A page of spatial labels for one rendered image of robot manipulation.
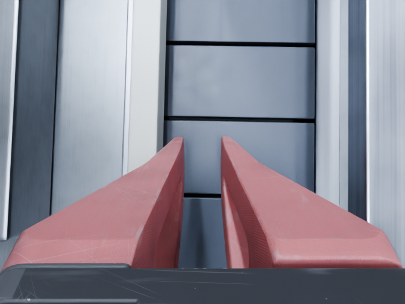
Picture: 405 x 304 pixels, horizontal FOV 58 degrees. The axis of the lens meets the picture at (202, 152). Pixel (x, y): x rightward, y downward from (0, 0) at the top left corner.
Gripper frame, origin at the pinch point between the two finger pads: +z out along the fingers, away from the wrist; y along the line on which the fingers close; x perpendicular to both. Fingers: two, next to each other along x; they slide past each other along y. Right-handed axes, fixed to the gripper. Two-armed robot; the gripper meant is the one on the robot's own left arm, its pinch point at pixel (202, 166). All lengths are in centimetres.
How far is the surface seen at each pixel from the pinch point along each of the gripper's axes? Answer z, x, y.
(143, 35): 5.2, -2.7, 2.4
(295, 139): 5.3, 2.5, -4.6
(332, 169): 4.5, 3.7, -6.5
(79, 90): 11.7, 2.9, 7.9
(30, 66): 9.3, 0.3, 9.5
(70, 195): 7.5, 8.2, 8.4
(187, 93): 6.9, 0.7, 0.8
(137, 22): 5.6, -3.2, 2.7
